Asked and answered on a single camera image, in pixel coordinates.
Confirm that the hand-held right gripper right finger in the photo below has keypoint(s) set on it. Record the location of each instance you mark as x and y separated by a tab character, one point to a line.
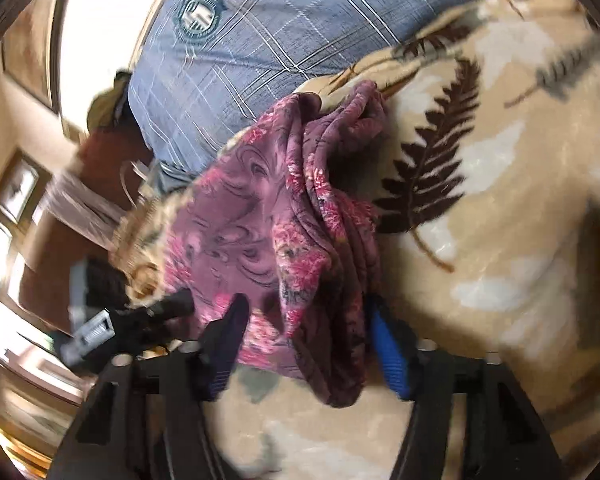
387	350

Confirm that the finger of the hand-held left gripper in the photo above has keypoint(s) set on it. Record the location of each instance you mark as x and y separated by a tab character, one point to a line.
172	306

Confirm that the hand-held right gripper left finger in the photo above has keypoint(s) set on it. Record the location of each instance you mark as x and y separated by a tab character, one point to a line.
227	340

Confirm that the purple floral garment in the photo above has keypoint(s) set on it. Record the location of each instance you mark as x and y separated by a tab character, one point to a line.
240	210

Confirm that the pale pink cloth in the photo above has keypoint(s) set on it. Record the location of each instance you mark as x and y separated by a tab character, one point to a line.
82	205

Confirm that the wooden framed window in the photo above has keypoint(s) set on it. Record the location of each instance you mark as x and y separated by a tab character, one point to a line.
15	195

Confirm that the brown wooden furniture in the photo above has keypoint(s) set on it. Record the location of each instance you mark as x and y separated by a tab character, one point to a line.
105	155

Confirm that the beige leaf-print blanket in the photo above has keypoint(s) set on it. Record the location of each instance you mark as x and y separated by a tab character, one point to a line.
505	185

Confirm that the olive cloth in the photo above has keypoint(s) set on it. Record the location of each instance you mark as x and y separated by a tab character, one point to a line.
102	102

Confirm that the blue striped cloth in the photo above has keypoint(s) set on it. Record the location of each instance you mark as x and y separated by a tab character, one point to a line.
280	35

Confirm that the framed wall picture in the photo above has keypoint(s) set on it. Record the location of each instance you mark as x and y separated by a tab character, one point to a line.
30	70

